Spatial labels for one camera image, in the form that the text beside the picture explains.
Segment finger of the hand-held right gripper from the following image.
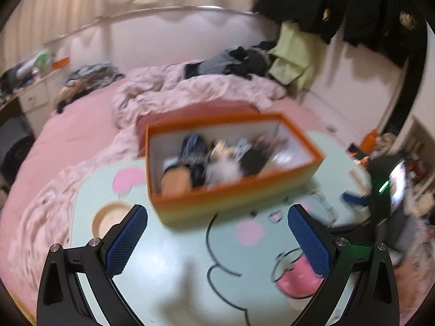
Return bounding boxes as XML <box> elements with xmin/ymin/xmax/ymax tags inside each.
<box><xmin>341</xmin><ymin>192</ymin><xmax>371</xmax><ymax>208</ymax></box>

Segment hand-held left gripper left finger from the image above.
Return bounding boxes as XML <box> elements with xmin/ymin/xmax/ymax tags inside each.
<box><xmin>36</xmin><ymin>204</ymin><xmax>149</xmax><ymax>326</ymax></box>

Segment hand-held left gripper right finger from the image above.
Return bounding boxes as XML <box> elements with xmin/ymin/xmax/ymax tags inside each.
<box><xmin>287</xmin><ymin>204</ymin><xmax>400</xmax><ymax>326</ymax></box>

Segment tan round plush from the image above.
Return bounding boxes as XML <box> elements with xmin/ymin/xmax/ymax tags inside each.
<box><xmin>161</xmin><ymin>165</ymin><xmax>192</xmax><ymax>196</ymax></box>

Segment orange cardboard box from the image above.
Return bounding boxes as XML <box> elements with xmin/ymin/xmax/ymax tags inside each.
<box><xmin>136</xmin><ymin>107</ymin><xmax>326</xmax><ymax>226</ymax></box>

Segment fluffy haired doll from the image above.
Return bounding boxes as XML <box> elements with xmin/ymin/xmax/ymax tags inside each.
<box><xmin>206</xmin><ymin>139</ymin><xmax>245</xmax><ymax>186</ymax></box>

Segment orange bottle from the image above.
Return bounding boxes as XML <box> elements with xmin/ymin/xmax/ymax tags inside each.
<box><xmin>361</xmin><ymin>131</ymin><xmax>379</xmax><ymax>153</ymax></box>

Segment mint cartoon lap table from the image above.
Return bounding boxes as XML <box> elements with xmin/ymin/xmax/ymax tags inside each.
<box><xmin>66</xmin><ymin>127</ymin><xmax>374</xmax><ymax>326</ymax></box>

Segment white shelf unit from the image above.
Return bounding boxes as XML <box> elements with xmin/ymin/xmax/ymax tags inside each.
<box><xmin>401</xmin><ymin>115</ymin><xmax>435</xmax><ymax>211</ymax></box>

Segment dark chair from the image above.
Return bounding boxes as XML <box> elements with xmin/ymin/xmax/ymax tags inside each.
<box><xmin>0</xmin><ymin>136</ymin><xmax>35</xmax><ymax>184</ymax></box>

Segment pale green hanging garment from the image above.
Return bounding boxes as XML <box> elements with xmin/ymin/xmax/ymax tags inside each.
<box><xmin>268</xmin><ymin>20</ymin><xmax>323</xmax><ymax>92</ymax></box>

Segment tan and black garment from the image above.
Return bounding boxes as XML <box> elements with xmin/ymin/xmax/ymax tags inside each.
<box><xmin>56</xmin><ymin>81</ymin><xmax>89</xmax><ymax>114</ymax></box>

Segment pink floral quilt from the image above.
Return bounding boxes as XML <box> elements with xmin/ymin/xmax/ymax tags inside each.
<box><xmin>7</xmin><ymin>64</ymin><xmax>289</xmax><ymax>279</ymax></box>

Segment grey patterned clothes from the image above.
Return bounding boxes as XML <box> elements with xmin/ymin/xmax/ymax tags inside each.
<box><xmin>66</xmin><ymin>63</ymin><xmax>125</xmax><ymax>87</ymax></box>

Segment white drawer cabinet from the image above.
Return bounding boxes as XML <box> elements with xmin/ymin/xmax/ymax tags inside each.
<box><xmin>18</xmin><ymin>81</ymin><xmax>48</xmax><ymax>112</ymax></box>

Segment dark clothes pile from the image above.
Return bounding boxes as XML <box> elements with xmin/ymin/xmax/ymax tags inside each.
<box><xmin>185</xmin><ymin>41</ymin><xmax>277</xmax><ymax>79</ymax></box>

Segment green and white bottle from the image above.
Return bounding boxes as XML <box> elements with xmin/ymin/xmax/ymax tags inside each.
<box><xmin>17</xmin><ymin>51</ymin><xmax>51</xmax><ymax>79</ymax></box>

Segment white padded headboard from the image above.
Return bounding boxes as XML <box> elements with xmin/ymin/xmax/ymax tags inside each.
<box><xmin>44</xmin><ymin>7</ymin><xmax>282</xmax><ymax>75</ymax></box>

